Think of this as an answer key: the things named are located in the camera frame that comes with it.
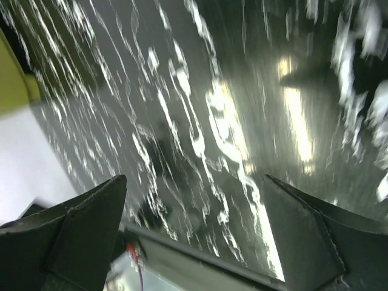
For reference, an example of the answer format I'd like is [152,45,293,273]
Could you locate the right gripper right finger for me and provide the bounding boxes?
[263,175,387,290]

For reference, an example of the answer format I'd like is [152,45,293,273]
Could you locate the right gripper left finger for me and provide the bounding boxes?
[1,175,127,290]

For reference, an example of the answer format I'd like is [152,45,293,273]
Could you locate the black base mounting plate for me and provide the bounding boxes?
[119,222,286,290]

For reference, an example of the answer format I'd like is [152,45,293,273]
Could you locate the olive green plastic bin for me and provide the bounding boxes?
[1,30,41,115]

